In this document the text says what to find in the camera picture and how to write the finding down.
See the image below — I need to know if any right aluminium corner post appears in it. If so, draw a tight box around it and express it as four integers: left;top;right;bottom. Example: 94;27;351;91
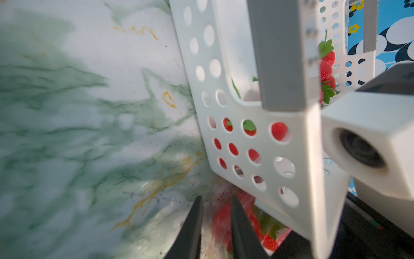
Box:
363;0;378;53

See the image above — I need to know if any red strawberry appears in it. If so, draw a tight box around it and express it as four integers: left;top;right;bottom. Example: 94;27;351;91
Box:
318;30;340;108
243;120;257;136
212;192;263;252
271;122;289;142

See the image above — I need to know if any clear plastic clamshell container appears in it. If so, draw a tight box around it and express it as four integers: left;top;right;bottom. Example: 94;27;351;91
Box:
180;181;292;259

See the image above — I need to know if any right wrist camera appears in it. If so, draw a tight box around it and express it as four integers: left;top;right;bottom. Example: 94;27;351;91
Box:
322;62;414;235

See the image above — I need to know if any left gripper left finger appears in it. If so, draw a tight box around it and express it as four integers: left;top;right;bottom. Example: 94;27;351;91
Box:
165;195;204;259

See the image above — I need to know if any red strawberry top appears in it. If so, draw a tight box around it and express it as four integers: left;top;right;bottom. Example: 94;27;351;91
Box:
243;120;257;136

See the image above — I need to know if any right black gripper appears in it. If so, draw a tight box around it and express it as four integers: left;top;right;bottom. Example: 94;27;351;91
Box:
270;190;414;259

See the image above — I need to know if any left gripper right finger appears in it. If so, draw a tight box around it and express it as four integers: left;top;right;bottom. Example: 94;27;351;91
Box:
231;195;270;259

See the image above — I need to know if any white perforated plastic basket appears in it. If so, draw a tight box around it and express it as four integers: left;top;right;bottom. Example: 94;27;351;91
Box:
169;0;377;259

